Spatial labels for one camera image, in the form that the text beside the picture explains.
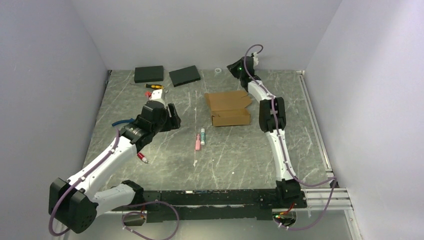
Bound green white glue stick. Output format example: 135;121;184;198
200;128;206;146

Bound black foam block right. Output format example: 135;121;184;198
169;65;201;87

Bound brown cardboard box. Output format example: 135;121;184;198
204;90;252;127

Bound red white marker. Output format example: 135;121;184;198
137;152;149;164

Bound aluminium frame rail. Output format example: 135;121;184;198
303;188;353;211

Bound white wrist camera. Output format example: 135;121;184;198
146;89;167;109
252;54;259;67

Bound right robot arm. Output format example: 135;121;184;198
226;56;306;208

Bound black foam block left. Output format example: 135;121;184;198
134;65;164;84

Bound pink marker pen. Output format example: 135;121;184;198
194;133;201;151

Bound blue handled pliers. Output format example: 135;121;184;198
111;118;135;127

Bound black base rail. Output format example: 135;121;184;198
115;188;307;223

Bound black foam block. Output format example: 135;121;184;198
134;65;164;84
169;65;201;87

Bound yellow black screwdriver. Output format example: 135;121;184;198
144;83;165;90

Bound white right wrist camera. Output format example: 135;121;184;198
252;54;259;67

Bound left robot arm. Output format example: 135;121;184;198
48;100;181;237

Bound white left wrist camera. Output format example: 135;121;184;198
146;89;167;109

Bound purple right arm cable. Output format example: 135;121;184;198
243;44;339;232

